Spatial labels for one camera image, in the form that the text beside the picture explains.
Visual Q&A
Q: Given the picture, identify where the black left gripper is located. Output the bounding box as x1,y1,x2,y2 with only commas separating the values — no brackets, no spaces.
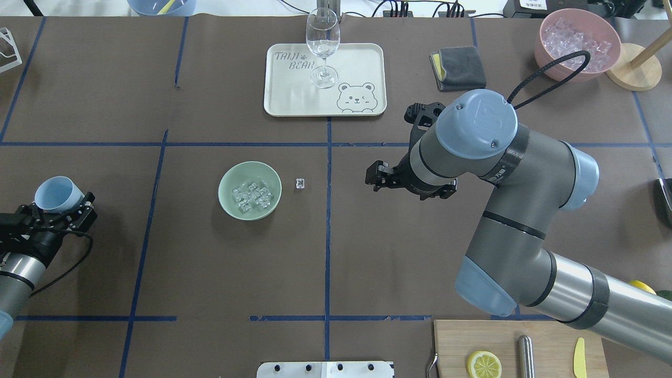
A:
1,192,98,266

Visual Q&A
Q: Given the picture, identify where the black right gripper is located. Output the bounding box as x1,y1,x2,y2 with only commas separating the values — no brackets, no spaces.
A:
365,102,457,201

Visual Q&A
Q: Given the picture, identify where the light blue plastic cup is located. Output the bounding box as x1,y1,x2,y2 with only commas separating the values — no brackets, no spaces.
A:
34,175,84,214

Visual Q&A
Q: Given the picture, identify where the light green bowl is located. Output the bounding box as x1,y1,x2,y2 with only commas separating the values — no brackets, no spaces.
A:
217,161,282,221

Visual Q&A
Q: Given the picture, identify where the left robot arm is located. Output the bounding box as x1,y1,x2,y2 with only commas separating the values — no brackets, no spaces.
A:
1,192,98,337

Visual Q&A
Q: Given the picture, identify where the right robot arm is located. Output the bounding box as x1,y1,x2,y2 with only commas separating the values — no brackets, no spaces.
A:
365,89,671,363

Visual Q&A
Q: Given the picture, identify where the blue bowl with fork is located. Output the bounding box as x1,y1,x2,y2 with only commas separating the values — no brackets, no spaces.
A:
127,1,197,17

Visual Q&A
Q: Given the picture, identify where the pink bowl with ice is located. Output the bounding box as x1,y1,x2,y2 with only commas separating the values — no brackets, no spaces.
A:
534,8,621,83

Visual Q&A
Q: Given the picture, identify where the cream bear tray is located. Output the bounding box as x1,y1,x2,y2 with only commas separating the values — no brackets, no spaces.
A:
264,43,386,117

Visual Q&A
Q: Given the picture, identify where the grey folded cloth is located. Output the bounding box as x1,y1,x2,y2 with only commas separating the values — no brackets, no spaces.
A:
429,46,487,92

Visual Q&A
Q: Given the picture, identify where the clear wine glass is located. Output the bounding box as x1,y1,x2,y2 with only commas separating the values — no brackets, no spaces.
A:
306,7,341,89

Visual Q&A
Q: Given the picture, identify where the wooden cutting board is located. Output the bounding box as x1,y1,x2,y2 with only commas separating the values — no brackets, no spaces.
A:
434,320,610,377

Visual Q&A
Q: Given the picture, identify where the lemon half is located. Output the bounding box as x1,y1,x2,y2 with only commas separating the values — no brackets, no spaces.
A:
466,350,502,378

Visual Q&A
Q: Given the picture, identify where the yellow plastic knife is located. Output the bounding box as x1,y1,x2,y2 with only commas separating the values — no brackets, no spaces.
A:
573,337,587,378

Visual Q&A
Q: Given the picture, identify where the yellow lemon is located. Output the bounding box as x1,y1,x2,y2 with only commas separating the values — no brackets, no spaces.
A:
629,280,657,295

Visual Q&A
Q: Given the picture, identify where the green lime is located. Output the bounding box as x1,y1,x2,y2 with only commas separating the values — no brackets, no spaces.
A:
657,290,672,301

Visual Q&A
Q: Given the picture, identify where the white wire cup rack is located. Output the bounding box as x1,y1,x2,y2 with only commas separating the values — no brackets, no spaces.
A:
1,28,23,72

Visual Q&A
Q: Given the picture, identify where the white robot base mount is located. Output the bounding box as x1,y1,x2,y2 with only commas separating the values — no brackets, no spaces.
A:
256,361,395,377

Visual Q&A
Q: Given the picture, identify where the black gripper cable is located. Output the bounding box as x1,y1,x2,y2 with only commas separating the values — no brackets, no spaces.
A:
506,50,591,110

